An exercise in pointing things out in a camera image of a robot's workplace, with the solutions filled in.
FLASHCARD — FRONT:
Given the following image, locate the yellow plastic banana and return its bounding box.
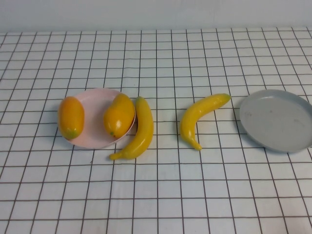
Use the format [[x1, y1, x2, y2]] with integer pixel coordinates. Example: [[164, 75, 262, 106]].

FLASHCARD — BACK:
[[179, 93, 232, 151], [109, 96, 155, 161]]

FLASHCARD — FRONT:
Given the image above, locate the orange yellow plastic mango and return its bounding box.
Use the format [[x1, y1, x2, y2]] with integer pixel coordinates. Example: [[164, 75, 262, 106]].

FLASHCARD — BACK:
[[103, 94, 136, 138], [57, 96, 85, 140]]

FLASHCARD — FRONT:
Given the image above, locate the pink round plate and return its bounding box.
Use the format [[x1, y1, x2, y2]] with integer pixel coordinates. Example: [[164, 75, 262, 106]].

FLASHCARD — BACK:
[[58, 87, 137, 149]]

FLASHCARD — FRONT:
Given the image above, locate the grey round plate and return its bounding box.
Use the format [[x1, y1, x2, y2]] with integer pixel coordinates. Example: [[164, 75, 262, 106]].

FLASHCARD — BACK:
[[239, 89, 312, 154]]

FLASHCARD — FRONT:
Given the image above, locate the white black grid tablecloth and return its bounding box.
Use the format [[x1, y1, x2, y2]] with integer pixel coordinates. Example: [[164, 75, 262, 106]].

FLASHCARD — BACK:
[[0, 25, 312, 234]]

